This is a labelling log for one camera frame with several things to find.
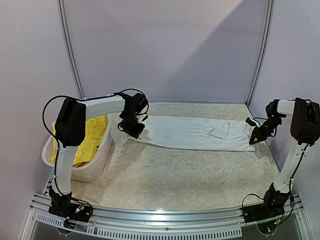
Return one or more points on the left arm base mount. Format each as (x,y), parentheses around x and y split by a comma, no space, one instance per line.
(68,207)

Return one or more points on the white t-shirt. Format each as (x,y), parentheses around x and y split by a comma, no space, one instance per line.
(192,133)

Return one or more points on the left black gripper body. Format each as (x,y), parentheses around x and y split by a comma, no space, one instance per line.
(131,127)

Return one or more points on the white plastic laundry basket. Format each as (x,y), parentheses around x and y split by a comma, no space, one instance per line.
(93,170)

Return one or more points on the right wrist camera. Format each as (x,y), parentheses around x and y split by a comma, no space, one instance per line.
(251,122)

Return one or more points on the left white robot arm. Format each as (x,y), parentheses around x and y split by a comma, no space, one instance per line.
(70,127)

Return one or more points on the front aluminium rail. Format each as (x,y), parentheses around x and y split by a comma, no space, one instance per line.
(124,224)

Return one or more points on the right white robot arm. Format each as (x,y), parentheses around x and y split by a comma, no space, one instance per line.
(304,132)

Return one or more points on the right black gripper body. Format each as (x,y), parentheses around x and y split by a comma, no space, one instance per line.
(261,128)

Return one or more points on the yellow garment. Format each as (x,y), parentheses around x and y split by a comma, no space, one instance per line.
(94,132)

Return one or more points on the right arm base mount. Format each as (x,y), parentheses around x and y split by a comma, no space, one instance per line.
(263,211)

